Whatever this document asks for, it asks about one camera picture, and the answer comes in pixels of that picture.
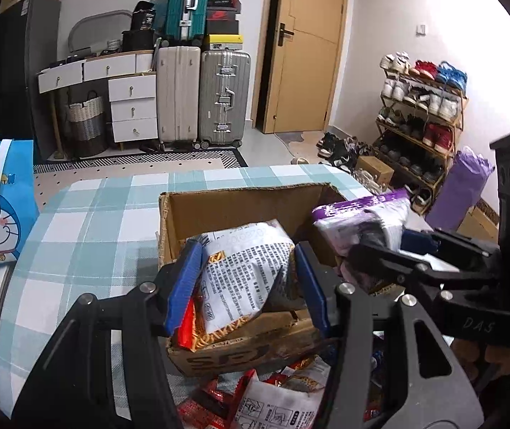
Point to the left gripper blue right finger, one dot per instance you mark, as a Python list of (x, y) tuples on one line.
[(309, 271)]

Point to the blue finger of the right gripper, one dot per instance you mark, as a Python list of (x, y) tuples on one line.
[(418, 242)]

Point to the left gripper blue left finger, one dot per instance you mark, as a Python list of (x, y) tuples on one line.
[(179, 281)]

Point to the white red snack pack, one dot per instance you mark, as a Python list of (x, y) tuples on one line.
[(246, 271)]

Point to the purple white snack pack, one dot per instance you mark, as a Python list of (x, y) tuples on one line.
[(379, 220)]

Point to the SF cardboard box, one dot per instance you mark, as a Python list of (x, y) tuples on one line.
[(274, 337)]

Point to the purple plastic bag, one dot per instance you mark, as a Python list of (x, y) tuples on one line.
[(461, 190)]

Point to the small cardboard box on floor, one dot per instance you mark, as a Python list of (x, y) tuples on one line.
[(381, 172)]

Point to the plaid blue tablecloth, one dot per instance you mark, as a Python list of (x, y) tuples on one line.
[(100, 236)]

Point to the white red noodle pack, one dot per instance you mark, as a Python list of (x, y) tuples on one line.
[(288, 399)]

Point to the wooden shoe rack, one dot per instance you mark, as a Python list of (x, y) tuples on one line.
[(419, 124)]

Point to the red small snack pack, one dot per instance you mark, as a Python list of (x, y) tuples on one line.
[(206, 407)]

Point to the patterned floor rug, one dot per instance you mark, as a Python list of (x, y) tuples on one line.
[(51, 178)]

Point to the woven laundry basket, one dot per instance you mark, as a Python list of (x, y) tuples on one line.
[(86, 121)]

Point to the white drawer desk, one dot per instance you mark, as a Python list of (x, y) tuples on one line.
[(127, 83)]

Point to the silver aluminium suitcase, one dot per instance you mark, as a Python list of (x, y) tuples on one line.
[(223, 94)]

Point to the beige hard suitcase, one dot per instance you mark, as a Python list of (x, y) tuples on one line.
[(177, 81)]

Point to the blue Doraemon tote bag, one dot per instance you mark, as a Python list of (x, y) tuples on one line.
[(18, 209)]

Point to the wooden door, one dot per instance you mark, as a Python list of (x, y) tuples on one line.
[(305, 54)]

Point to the stack of shoe boxes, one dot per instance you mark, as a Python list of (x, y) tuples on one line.
[(222, 26)]

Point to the teal hard suitcase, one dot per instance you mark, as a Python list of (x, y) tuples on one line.
[(185, 22)]

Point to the black refrigerator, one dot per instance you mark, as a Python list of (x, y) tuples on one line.
[(28, 44)]

